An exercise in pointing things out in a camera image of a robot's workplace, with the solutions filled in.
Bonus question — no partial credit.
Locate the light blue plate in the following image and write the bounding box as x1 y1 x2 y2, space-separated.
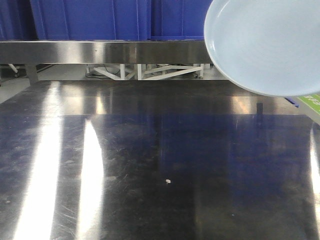
203 0 320 96
228 75 320 97

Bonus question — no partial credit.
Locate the blue plastic bin centre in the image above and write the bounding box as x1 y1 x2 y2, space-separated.
150 0 212 41

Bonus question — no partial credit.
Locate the blue plastic bin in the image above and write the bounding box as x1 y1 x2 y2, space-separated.
0 0 151 41
150 0 212 41

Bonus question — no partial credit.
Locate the blue table edge guard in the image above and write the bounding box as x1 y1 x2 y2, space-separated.
285 97 299 108

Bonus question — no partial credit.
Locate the green floor sign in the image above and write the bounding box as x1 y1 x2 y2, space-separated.
298 94 320 114

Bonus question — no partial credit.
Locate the blue plastic bin left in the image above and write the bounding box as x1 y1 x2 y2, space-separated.
0 0 151 41

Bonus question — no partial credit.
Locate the white metal frame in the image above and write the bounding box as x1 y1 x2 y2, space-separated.
85 63 205 81

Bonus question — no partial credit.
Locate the stainless steel shelf rail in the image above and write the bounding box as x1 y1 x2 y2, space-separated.
0 40 211 65

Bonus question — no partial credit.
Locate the left steel shelf post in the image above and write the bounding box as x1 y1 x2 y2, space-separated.
25 64 39 86

